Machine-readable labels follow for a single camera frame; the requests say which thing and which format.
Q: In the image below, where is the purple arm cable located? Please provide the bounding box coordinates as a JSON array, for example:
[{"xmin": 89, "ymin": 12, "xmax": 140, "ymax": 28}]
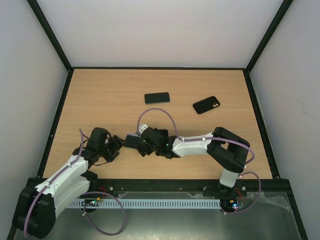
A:
[
  {"xmin": 23, "ymin": 128, "xmax": 126, "ymax": 237},
  {"xmin": 136, "ymin": 107, "xmax": 262, "ymax": 216}
]

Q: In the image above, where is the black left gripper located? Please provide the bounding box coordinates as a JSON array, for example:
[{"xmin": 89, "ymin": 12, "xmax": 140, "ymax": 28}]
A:
[{"xmin": 98, "ymin": 135, "xmax": 127, "ymax": 162}]

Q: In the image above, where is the light blue cable duct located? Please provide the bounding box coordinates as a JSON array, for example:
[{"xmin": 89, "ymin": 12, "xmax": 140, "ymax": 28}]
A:
[{"xmin": 68, "ymin": 199, "xmax": 221, "ymax": 210}]

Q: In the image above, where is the white-edged black phone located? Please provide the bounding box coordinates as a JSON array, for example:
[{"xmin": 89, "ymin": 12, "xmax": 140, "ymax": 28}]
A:
[{"xmin": 154, "ymin": 128, "xmax": 169, "ymax": 138}]

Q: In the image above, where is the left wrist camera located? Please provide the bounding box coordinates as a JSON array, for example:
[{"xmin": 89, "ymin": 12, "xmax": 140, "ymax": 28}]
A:
[{"xmin": 104, "ymin": 133, "xmax": 112, "ymax": 144}]

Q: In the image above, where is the green-edged black phone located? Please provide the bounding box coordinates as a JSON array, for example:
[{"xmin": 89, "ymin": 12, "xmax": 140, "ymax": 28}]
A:
[{"xmin": 144, "ymin": 92, "xmax": 170, "ymax": 105}]

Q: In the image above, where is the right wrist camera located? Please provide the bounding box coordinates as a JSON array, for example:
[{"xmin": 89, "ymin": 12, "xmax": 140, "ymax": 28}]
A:
[{"xmin": 136, "ymin": 123, "xmax": 148, "ymax": 136}]

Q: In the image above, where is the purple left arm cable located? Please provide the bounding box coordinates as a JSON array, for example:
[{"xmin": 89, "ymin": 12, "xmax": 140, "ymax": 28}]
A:
[{"xmin": 23, "ymin": 128, "xmax": 126, "ymax": 237}]

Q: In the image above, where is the teal phone case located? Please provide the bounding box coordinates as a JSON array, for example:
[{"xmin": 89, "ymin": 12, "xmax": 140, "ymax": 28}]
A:
[{"xmin": 124, "ymin": 133, "xmax": 141, "ymax": 149}]

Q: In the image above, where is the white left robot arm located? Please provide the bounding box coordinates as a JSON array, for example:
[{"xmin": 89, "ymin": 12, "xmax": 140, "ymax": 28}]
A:
[{"xmin": 12, "ymin": 127, "xmax": 125, "ymax": 239}]

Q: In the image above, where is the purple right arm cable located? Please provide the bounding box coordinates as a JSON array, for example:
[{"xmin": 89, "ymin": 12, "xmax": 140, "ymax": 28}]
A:
[{"xmin": 136, "ymin": 107, "xmax": 262, "ymax": 216}]

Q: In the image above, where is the black phone case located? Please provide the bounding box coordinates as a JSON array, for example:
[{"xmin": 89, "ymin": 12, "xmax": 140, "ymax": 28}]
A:
[{"xmin": 192, "ymin": 96, "xmax": 221, "ymax": 115}]

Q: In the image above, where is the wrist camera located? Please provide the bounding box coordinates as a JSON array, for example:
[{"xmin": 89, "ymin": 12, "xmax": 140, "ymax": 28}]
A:
[
  {"xmin": 136, "ymin": 123, "xmax": 148, "ymax": 136},
  {"xmin": 104, "ymin": 133, "xmax": 112, "ymax": 144}
]

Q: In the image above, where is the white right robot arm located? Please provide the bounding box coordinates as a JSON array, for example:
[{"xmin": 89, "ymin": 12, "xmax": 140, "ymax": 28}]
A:
[{"xmin": 136, "ymin": 124, "xmax": 254, "ymax": 196}]

